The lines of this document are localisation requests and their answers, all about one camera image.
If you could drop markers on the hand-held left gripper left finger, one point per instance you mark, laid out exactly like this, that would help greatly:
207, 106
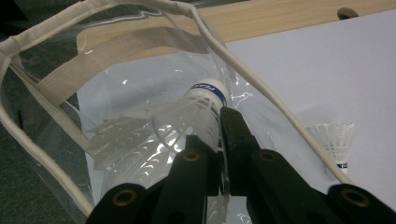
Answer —
186, 180

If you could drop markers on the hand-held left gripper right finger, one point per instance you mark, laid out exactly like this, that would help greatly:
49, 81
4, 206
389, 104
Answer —
267, 180

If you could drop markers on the white shuttlecock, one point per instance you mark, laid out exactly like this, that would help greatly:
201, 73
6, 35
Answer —
155, 130
333, 140

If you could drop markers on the clear plastic bag beige trim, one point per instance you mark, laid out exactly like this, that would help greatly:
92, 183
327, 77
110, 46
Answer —
102, 59

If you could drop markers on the white table sheet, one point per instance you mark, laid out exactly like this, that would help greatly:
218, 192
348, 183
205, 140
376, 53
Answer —
311, 77

